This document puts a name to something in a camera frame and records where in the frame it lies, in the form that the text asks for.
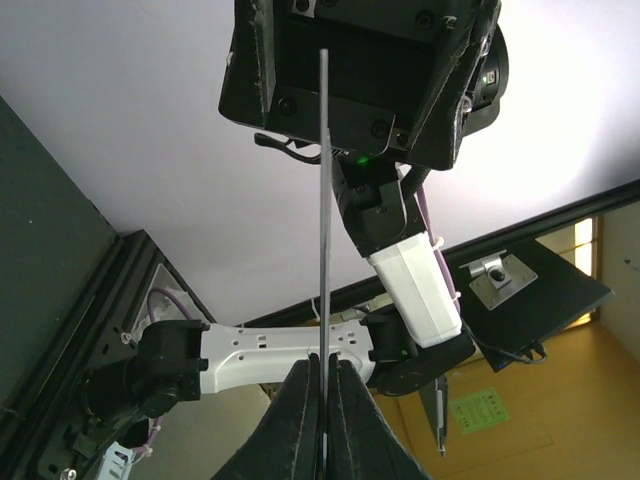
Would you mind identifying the black aluminium frame rail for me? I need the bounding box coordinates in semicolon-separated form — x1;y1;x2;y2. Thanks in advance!
1;231;214;479

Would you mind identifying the red white april card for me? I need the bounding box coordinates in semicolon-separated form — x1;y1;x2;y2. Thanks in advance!
316;47;333;451

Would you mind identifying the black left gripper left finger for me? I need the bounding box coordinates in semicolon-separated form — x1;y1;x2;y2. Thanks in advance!
213;354;320;480

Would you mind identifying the green paper label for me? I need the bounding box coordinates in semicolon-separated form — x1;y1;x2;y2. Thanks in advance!
449;387;509;435

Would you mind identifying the black monitor with mount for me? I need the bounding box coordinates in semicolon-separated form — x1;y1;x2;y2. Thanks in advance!
445;239;613;373

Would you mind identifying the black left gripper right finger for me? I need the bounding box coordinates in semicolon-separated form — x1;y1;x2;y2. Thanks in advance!
327;354;430;480

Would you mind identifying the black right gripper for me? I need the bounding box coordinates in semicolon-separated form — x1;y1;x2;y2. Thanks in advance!
218;1;501;170

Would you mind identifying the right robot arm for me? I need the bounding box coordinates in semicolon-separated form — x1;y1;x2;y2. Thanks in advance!
83;1;508;424

